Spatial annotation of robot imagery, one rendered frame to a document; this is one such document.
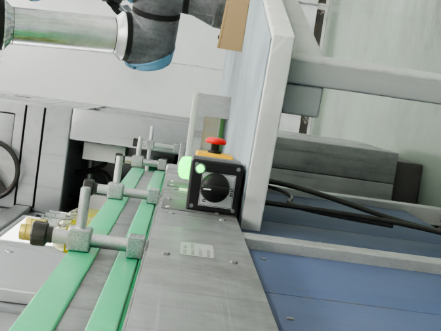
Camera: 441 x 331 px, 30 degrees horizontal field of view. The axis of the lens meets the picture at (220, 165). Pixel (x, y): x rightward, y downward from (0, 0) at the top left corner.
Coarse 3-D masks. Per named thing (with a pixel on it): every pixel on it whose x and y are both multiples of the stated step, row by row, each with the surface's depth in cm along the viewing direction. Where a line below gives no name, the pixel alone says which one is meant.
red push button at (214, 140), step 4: (208, 140) 156; (212, 140) 155; (216, 140) 155; (220, 140) 155; (224, 140) 156; (212, 144) 157; (216, 144) 156; (224, 144) 156; (212, 148) 157; (216, 148) 156
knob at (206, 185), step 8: (208, 176) 124; (216, 176) 123; (208, 184) 123; (216, 184) 123; (224, 184) 123; (208, 192) 123; (216, 192) 122; (224, 192) 122; (208, 200) 125; (216, 200) 124
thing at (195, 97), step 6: (198, 96) 204; (192, 102) 218; (192, 108) 202; (192, 114) 202; (192, 120) 202; (192, 126) 202; (192, 132) 203; (192, 138) 204; (186, 144) 219; (186, 150) 203
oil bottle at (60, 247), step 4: (60, 224) 172; (64, 224) 171; (68, 224) 172; (72, 224) 172; (56, 228) 170; (60, 228) 169; (64, 228) 169; (56, 244) 169; (60, 244) 169; (64, 244) 169; (56, 248) 170; (60, 248) 169; (64, 248) 169; (64, 252) 170
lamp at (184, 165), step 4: (184, 156) 157; (188, 156) 157; (180, 160) 156; (184, 160) 156; (188, 160) 156; (180, 164) 156; (184, 164) 155; (188, 164) 155; (180, 168) 155; (184, 168) 155; (188, 168) 155; (180, 172) 156; (184, 172) 155; (188, 172) 155; (180, 176) 156; (184, 176) 156; (188, 176) 156
